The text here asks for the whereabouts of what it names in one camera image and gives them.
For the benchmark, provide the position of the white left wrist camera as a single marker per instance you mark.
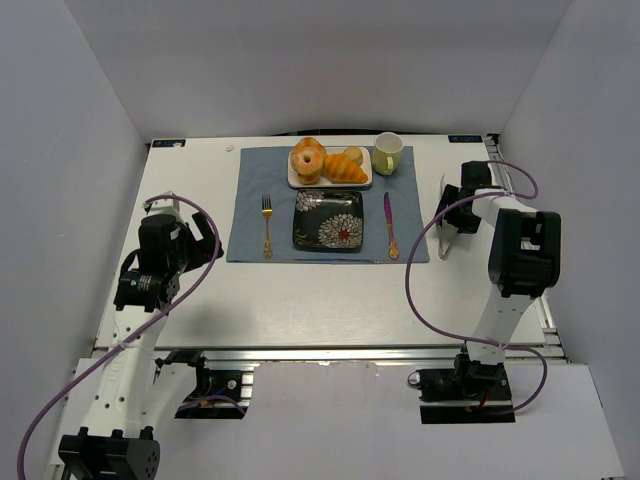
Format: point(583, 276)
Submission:
point(167, 205)

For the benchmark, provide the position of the right blue table sticker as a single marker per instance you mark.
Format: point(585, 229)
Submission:
point(465, 138)

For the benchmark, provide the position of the small round bread roll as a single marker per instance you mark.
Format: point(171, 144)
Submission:
point(354, 154)

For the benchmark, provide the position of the aluminium front table rail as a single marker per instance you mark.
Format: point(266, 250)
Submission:
point(382, 356)

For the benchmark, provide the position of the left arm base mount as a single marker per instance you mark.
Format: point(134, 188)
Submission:
point(218, 391)

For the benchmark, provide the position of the gold fork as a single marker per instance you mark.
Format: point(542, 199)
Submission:
point(267, 212)

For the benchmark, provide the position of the orange ring donut bread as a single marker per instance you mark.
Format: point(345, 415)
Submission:
point(307, 163)

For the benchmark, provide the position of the blue table sticker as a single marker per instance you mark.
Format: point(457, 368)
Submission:
point(465, 138)
point(168, 143)

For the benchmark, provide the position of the orange croissant bread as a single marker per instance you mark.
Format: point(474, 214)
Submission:
point(339, 168)

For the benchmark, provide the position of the back orange donut bread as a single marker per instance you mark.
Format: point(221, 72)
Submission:
point(310, 142)

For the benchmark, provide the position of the black floral square plate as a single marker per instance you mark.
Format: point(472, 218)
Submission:
point(328, 220)

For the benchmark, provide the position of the left blue table sticker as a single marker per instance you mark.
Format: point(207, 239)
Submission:
point(168, 143)

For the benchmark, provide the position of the purple gold knife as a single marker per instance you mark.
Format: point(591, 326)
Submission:
point(393, 249)

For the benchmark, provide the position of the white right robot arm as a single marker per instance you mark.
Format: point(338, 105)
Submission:
point(524, 258)

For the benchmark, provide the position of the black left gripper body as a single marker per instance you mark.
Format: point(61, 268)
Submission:
point(201, 239)

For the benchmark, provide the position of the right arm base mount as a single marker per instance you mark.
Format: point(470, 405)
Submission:
point(469, 392)

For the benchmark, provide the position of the pale yellow mug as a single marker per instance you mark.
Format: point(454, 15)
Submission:
point(388, 148)

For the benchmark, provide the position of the blue cloth placemat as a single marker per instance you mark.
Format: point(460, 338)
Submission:
point(263, 171)

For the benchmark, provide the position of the aluminium right side rail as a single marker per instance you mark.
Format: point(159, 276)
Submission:
point(545, 310)

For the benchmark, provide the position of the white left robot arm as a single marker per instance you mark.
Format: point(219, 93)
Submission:
point(136, 396)

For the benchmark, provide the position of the white rectangular serving tray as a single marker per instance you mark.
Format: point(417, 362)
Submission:
point(325, 183)

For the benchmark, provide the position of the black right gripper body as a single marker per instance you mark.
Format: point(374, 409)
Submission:
point(451, 212)

